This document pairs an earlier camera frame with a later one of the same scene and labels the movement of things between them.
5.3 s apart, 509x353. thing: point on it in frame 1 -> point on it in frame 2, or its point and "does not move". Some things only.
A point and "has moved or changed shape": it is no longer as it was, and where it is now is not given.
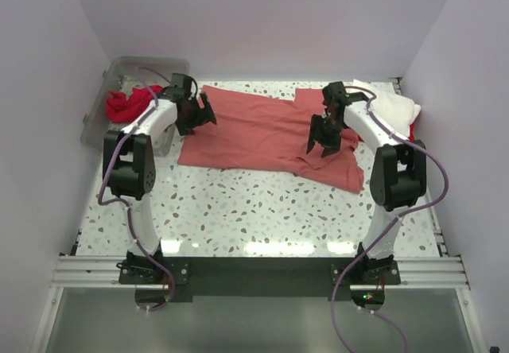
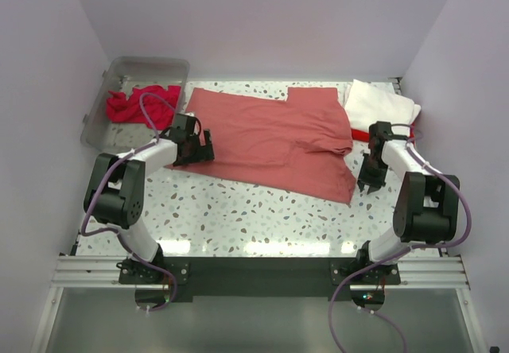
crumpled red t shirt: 122,109 does not move
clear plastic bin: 126,74 does not move
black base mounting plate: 184,277 does not move
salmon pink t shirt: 254,129 has moved or changed shape
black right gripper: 331,145 -> 374,183
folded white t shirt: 396,110 does not move
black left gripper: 203,116 -> 203,153
